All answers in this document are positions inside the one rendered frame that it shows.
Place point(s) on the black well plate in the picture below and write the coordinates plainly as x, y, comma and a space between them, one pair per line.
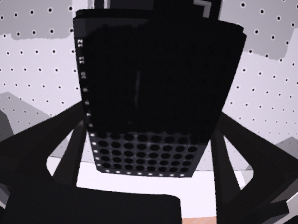
131, 144

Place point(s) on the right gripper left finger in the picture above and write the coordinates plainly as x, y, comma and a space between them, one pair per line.
27, 152

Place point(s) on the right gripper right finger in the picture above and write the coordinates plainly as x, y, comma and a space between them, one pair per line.
275, 172

